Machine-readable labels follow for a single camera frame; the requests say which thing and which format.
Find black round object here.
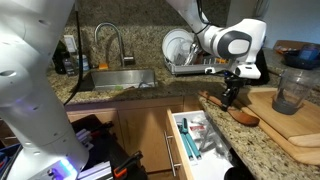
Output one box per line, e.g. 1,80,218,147
223,166,255,180

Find teal handled tongs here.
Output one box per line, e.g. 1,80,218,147
178,118,203,162

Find metal drawer bar handle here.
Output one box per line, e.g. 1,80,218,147
163,130,183,178

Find curved metal faucet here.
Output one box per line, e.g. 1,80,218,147
94,22,136,68

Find orange black clamp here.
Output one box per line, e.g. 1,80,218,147
113,150,144,179

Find white wall outlet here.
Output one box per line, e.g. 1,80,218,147
63,34,78,54

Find black knife block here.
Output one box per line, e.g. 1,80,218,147
254,49,271,86

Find dark green glass bottle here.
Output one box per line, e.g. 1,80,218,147
52,39,68,75

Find brown wooden tray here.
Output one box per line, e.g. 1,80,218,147
273,39,309,56

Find dark blue bowl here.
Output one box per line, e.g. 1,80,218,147
283,44,320,71

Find open white drawer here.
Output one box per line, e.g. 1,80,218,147
165,105,242,180

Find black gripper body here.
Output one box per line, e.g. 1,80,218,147
223,74,249,101

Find grey dish rack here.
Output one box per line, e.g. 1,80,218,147
163,53,232,77

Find small wooden cutting board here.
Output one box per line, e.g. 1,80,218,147
240,90,320,149

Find large wooden cutting board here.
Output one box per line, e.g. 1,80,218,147
238,87,320,167

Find clear glass cup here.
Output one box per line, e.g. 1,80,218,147
271,66,316,116

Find large white plate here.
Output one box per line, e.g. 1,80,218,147
162,28,195,54

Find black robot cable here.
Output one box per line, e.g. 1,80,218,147
63,9,85,106

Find black tool cart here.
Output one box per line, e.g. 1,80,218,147
70,114,148,180

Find small white plate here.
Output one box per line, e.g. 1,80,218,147
165,37,194,66

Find red packet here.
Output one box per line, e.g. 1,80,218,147
189,124,207,132

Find metal cabinet door handle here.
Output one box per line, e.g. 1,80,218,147
124,120,134,150

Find wooden cabinet door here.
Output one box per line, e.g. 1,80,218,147
117,104,184,174

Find stainless steel sink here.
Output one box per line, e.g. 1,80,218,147
69,68,158,94

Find small dark bottle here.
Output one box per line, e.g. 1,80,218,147
63,54,79,77

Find wooden spoon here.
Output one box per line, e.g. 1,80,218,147
198,90,261,128

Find white lidded blue jar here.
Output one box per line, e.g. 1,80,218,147
79,54,91,72

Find metal utensils in drawer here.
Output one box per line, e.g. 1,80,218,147
198,128,218,153

